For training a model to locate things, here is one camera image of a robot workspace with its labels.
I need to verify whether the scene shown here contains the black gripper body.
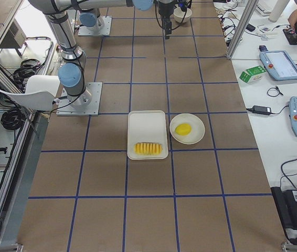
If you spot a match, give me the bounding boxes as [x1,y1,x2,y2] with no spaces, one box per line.
[157,0,174,18]

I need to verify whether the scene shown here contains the white ceramic bowl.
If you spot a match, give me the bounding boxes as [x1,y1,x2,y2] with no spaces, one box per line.
[173,7,193,24]

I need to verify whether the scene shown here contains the yellow lemon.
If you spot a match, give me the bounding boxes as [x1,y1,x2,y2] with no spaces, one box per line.
[174,123,192,136]

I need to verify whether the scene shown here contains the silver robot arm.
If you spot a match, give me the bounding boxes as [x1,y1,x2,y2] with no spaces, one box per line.
[79,8,104,30]
[30,1,175,106]

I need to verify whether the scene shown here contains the black smartphone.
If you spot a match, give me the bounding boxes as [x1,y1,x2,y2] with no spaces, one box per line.
[246,24,256,32]

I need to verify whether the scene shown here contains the green white carton box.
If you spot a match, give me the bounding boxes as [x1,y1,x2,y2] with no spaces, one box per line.
[239,66,266,83]

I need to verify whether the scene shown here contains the cream rectangular tray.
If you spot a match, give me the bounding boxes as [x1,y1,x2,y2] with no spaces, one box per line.
[127,110,168,160]

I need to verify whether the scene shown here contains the cream round plate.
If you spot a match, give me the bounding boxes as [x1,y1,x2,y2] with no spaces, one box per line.
[169,113,205,144]

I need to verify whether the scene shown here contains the far blue teach pendant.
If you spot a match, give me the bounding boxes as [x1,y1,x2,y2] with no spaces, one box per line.
[259,50,297,81]

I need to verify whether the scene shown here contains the sliced yellow bread loaf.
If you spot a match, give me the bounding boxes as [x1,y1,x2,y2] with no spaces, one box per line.
[134,142,163,155]

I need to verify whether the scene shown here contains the black power adapter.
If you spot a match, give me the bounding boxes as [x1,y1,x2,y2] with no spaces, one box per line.
[252,105,272,116]

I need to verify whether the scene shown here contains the white plastic chair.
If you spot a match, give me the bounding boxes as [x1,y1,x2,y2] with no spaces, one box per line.
[0,75,60,111]

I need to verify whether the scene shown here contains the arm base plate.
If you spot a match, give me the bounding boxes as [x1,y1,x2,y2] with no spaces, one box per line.
[78,16,112,37]
[56,82,102,116]

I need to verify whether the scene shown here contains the aluminium frame post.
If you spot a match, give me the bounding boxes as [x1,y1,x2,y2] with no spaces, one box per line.
[226,0,258,59]

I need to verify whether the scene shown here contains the small black looped cable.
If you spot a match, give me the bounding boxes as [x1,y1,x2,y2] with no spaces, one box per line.
[267,86,283,97]

